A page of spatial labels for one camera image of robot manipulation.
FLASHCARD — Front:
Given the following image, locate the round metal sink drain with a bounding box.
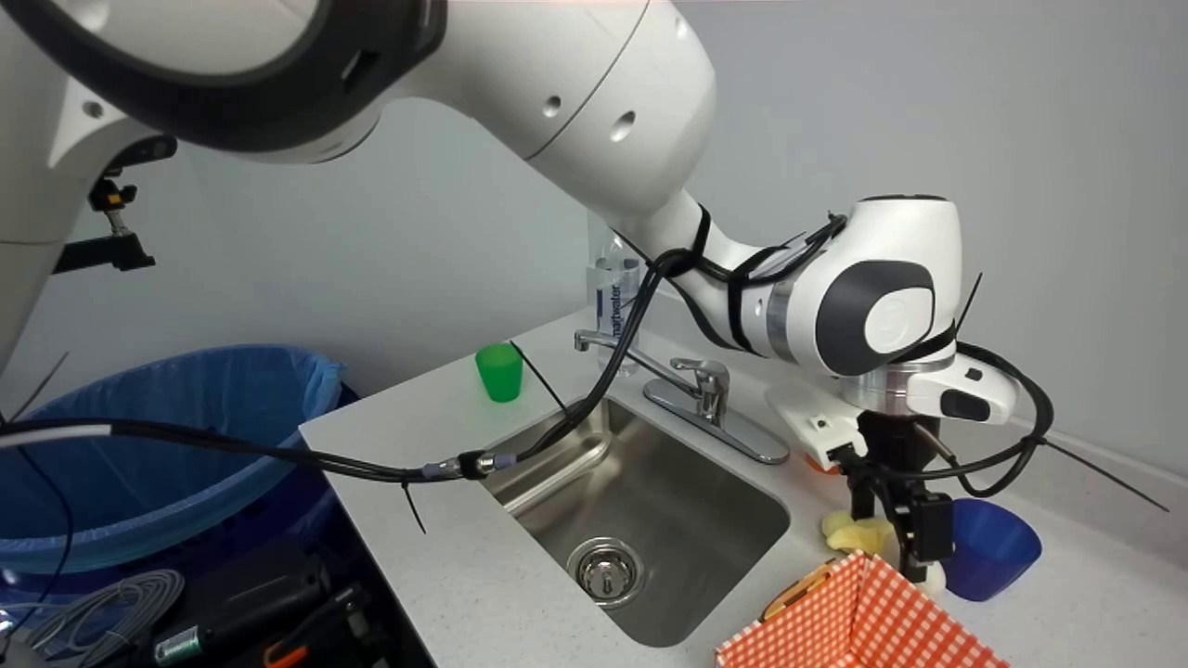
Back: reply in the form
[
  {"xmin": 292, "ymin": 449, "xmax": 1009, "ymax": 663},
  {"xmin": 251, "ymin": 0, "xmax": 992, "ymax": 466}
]
[{"xmin": 564, "ymin": 529, "xmax": 651, "ymax": 611}]

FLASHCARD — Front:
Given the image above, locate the green plastic cup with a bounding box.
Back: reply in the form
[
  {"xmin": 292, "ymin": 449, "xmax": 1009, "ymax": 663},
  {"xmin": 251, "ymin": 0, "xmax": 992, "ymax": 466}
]
[{"xmin": 470, "ymin": 343, "xmax": 529, "ymax": 408}]

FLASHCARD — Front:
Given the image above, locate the grey coiled cable disc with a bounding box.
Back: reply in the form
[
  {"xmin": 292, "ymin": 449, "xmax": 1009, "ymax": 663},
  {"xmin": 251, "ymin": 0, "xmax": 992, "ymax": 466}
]
[{"xmin": 6, "ymin": 563, "xmax": 189, "ymax": 668}]

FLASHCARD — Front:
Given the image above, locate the black power tool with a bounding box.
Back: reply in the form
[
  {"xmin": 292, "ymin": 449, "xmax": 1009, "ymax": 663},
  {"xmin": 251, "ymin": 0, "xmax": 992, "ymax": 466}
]
[{"xmin": 147, "ymin": 554, "xmax": 388, "ymax": 668}]

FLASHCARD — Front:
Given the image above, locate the clear plastic water bottle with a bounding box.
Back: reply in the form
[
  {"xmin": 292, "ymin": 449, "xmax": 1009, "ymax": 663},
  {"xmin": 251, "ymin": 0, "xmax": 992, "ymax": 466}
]
[{"xmin": 587, "ymin": 235, "xmax": 651, "ymax": 343}]

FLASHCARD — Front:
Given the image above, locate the orange checkered cloth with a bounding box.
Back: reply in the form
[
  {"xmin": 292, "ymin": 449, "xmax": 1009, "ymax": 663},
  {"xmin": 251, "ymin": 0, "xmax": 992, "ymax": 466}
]
[{"xmin": 711, "ymin": 548, "xmax": 1012, "ymax": 668}]

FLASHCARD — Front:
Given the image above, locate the black stereo camera bar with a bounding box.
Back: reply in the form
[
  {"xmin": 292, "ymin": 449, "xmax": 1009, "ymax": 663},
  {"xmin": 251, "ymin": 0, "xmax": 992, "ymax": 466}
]
[{"xmin": 116, "ymin": 129, "xmax": 183, "ymax": 166}]

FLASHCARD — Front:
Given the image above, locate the blue lined trash bin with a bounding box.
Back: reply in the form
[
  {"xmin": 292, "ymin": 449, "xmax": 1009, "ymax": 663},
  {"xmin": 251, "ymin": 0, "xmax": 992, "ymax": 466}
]
[{"xmin": 0, "ymin": 343, "xmax": 349, "ymax": 582}]

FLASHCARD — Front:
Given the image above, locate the blue bowl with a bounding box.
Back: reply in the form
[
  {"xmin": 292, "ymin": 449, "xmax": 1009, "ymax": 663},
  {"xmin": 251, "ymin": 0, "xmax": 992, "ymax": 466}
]
[{"xmin": 936, "ymin": 493, "xmax": 1045, "ymax": 604}]

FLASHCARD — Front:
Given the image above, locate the black camera stand clamp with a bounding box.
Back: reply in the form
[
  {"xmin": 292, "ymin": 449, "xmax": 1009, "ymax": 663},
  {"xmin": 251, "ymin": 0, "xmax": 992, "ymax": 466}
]
[{"xmin": 53, "ymin": 163, "xmax": 161, "ymax": 278}]

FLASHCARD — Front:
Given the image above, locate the long black robot cable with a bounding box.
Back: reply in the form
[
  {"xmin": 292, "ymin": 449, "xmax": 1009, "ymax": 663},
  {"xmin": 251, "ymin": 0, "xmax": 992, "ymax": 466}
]
[{"xmin": 0, "ymin": 213, "xmax": 854, "ymax": 491}]

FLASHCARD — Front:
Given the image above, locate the stainless steel sink basin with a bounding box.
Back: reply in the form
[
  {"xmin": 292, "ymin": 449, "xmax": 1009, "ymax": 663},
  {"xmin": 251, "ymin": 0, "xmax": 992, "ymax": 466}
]
[{"xmin": 481, "ymin": 392, "xmax": 795, "ymax": 649}]

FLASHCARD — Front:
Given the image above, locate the yellow toy banana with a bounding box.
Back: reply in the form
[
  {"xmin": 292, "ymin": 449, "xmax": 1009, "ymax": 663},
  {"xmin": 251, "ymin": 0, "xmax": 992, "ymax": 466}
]
[{"xmin": 821, "ymin": 510, "xmax": 901, "ymax": 559}]

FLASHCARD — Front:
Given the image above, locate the chrome sink faucet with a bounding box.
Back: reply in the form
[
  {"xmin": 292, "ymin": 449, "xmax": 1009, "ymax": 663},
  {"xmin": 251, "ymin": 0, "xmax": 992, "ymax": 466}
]
[{"xmin": 573, "ymin": 324, "xmax": 795, "ymax": 466}]

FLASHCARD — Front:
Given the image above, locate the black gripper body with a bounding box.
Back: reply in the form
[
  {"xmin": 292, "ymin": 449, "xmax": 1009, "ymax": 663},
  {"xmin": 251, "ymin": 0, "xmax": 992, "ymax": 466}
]
[{"xmin": 836, "ymin": 413, "xmax": 950, "ymax": 503}]

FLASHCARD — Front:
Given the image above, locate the black looped gripper cable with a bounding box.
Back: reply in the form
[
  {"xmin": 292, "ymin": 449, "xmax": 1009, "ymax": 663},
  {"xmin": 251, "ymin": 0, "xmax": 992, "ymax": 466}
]
[{"xmin": 919, "ymin": 343, "xmax": 1058, "ymax": 487}]

